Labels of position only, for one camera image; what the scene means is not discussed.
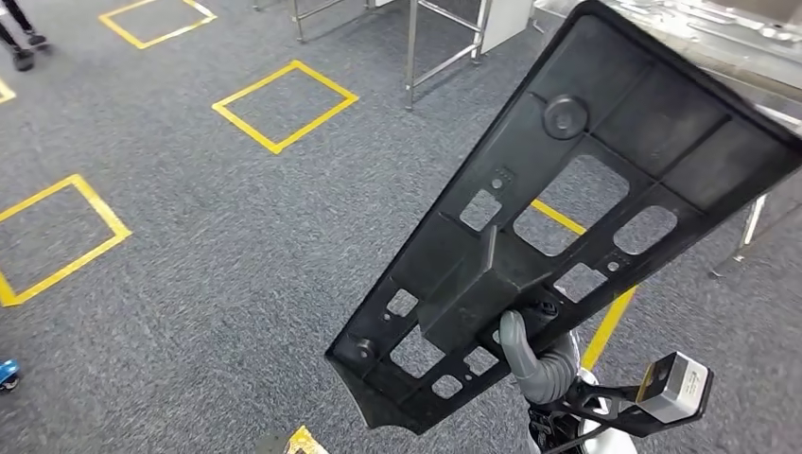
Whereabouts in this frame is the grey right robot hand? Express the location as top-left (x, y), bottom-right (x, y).
top-left (498, 309), bottom-right (581, 406)

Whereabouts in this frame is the black plastic plate bracket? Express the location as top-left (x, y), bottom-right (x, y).
top-left (324, 0), bottom-right (802, 437)

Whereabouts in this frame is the stainless steel workbench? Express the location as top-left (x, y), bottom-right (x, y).
top-left (532, 0), bottom-right (802, 280)

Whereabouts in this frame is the white cabinet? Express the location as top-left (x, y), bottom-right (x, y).
top-left (480, 0), bottom-right (535, 56)

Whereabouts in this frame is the small blue object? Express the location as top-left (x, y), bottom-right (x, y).
top-left (0, 358), bottom-right (21, 393)

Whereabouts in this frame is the person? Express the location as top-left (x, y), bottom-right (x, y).
top-left (0, 0), bottom-right (53, 73)

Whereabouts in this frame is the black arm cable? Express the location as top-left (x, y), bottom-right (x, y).
top-left (538, 423), bottom-right (606, 454)

